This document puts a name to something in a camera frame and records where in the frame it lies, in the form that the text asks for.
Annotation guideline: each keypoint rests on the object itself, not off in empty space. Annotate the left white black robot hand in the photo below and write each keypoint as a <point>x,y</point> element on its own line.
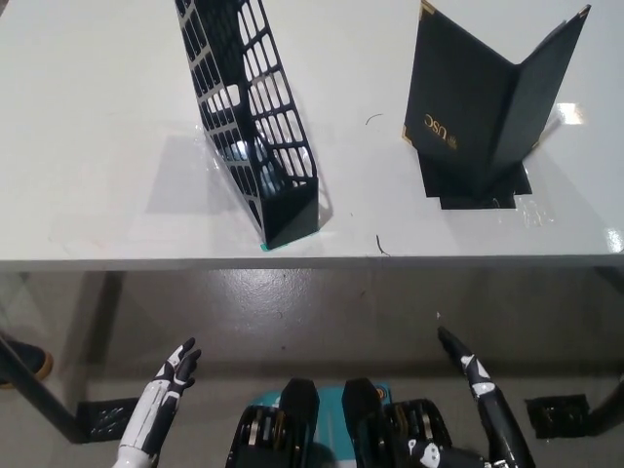
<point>156,404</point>

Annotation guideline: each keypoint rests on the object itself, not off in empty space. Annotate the thin curved dark thread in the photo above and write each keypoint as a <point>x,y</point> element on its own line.
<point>375,116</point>

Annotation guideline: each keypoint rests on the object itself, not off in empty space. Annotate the black slanted table leg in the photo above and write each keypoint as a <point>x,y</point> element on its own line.
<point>49,404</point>
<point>609,414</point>

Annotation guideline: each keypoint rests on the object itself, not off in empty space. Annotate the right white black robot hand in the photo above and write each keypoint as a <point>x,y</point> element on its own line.
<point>497,414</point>

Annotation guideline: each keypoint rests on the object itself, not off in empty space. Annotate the dark green USC notebook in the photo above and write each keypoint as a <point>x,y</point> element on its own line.
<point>453,88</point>

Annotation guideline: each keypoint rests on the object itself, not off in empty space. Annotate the black tape patch on table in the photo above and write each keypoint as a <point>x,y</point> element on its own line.
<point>468,201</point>

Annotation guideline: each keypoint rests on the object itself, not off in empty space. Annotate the dark shoe with tan sole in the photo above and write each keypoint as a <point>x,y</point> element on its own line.
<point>29,358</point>

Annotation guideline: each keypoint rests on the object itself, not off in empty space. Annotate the black mesh file shelf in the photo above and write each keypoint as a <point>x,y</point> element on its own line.
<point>292,214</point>

